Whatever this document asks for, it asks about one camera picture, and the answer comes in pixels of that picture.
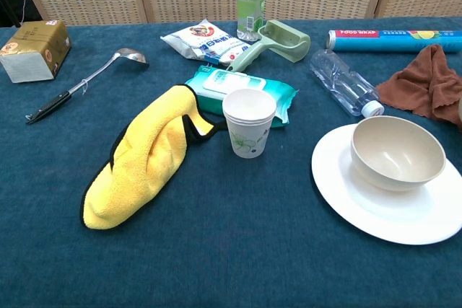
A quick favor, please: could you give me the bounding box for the yellow cloth with black edge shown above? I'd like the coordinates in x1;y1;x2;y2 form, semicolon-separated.
79;84;217;231

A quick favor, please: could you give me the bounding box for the beige bowl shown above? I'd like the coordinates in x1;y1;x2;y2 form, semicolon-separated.
355;158;443;193
350;115;448;183

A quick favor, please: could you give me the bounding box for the clear empty water bottle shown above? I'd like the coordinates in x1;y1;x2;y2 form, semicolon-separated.
310;48;385;118

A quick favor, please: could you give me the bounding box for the clear bottle with green label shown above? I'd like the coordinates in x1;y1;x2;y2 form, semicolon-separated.
236;0;267;43

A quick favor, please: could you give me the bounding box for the blue plastic food wrap box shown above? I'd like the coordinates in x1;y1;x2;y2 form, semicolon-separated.
326;29;462;54

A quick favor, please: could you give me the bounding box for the green handled roller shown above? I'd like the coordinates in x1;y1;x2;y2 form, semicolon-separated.
226;19;312;73

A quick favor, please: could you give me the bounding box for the paper cup with green print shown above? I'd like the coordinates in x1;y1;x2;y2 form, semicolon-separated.
225;115;276;159

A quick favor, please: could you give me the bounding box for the white printed powder bag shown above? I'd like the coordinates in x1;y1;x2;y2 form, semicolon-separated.
160;18;253;68

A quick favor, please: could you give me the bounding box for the brown cloth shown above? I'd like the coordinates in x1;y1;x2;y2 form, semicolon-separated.
375;44;462;128

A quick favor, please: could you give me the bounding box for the white round plate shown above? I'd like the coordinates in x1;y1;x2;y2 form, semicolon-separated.
311;123;462;246

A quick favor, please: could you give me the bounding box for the gold carton box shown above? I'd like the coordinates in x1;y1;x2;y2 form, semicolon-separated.
0;19;72;84

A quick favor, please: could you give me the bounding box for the metal ladle with black handle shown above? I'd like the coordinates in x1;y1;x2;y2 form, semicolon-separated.
25;48;150;125

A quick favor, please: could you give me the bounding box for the teal wet wipes pack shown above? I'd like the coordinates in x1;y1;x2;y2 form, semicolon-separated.
184;65;300;129

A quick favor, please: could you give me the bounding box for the blue table cloth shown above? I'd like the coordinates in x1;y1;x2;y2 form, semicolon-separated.
0;15;462;308

